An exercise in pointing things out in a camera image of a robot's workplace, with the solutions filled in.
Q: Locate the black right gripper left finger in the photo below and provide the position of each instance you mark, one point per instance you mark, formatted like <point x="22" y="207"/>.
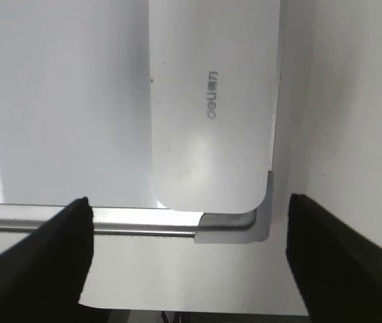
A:
<point x="42" y="276"/>

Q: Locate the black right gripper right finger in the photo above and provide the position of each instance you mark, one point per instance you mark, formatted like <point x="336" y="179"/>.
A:
<point x="338" y="272"/>

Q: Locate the white board eraser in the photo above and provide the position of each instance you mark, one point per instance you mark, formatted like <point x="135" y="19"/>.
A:
<point x="213" y="87"/>

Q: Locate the white board with aluminium frame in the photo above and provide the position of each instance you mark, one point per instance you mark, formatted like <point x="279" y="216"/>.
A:
<point x="76" y="121"/>

